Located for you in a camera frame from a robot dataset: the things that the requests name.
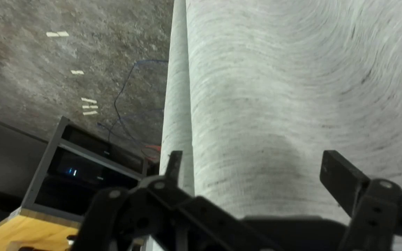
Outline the light wooden board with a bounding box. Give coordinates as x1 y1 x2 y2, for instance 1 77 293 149
0 211 83 251

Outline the orange cable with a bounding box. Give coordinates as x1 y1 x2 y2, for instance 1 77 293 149
140 142 163 163

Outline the thin blue cable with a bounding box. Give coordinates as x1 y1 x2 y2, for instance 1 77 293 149
107 57 170 158

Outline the grey fabric curtain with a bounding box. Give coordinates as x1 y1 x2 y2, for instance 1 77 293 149
143 0 402 251

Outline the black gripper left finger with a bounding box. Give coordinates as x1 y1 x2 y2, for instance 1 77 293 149
66 149 276 251

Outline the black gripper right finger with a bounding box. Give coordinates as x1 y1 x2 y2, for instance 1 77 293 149
319 149 402 251

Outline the grey metal shelf frame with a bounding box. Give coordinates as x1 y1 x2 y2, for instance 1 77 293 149
19 116 161 226

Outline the black device with blue light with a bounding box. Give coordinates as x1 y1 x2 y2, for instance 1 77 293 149
46 147 142 188

